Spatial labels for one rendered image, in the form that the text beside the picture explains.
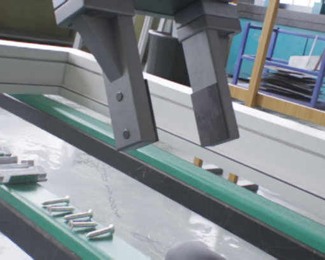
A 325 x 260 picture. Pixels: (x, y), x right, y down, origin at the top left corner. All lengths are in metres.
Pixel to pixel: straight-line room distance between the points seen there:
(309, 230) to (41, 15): 8.32
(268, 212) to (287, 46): 8.52
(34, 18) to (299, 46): 3.86
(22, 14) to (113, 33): 8.29
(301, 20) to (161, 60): 4.58
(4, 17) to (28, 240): 8.06
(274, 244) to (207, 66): 0.24
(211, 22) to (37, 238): 0.22
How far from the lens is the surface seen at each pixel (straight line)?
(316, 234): 0.57
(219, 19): 0.43
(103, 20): 0.36
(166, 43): 4.64
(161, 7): 0.42
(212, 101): 0.40
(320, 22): 8.79
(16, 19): 8.62
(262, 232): 0.60
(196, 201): 0.65
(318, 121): 3.25
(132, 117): 0.35
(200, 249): 0.38
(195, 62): 0.42
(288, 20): 9.11
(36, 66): 0.96
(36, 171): 0.55
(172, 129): 0.79
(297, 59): 7.75
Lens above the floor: 1.05
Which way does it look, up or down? 12 degrees down
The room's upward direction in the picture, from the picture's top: 11 degrees clockwise
